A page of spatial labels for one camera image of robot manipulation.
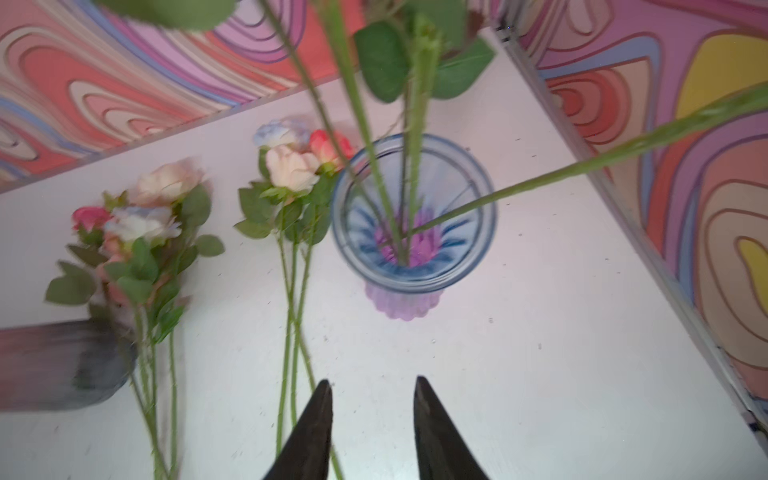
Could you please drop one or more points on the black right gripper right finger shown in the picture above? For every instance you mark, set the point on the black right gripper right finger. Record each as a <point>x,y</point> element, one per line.
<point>441,451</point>

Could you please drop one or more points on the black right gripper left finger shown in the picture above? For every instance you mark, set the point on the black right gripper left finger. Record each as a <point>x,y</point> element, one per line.
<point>306,454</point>

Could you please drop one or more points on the purple blue glass vase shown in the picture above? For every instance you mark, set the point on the purple blue glass vase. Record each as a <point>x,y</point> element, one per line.
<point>385,233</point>

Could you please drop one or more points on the cream peach rose stem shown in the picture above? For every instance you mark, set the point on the cream peach rose stem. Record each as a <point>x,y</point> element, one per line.
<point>256,225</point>

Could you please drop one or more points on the pink spray rose bunch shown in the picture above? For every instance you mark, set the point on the pink spray rose bunch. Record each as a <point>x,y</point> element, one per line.
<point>128,273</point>

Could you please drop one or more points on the salmon pink rose stem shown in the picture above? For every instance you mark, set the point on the salmon pink rose stem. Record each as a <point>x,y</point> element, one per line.
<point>309,83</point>

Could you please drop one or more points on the pale pink rose bunch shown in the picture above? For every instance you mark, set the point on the pale pink rose bunch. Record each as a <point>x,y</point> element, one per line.
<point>747,101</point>

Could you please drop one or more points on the light blue flower stem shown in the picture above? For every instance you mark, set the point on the light blue flower stem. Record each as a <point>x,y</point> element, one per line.
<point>416,52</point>

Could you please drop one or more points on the light pink rose stem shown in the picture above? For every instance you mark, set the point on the light pink rose stem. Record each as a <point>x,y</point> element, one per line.
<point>331,17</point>

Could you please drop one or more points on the red rimmed glass vase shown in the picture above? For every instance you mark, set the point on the red rimmed glass vase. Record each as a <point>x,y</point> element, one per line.
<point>63,366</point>

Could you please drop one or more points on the pale cream rose stem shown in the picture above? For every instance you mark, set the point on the pale cream rose stem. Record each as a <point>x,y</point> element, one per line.
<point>166,186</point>

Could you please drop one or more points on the red pink rose stem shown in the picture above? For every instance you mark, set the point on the red pink rose stem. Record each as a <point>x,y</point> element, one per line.
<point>332,150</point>

